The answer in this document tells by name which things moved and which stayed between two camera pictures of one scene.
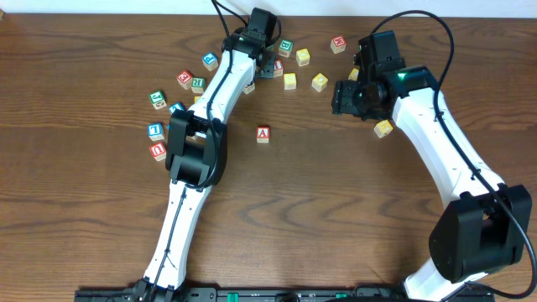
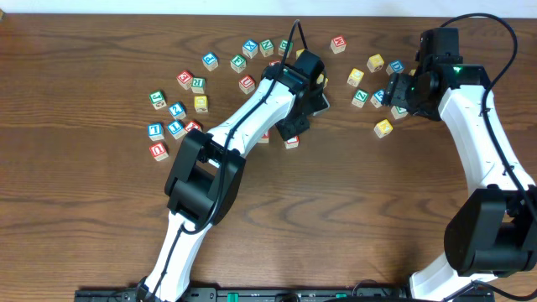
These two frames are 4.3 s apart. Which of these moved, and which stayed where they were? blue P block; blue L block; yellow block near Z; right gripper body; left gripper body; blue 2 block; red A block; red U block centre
Moved: right gripper body; left gripper body
Stayed: blue L block; blue P block; red U block centre; red A block; blue 2 block; yellow block near Z
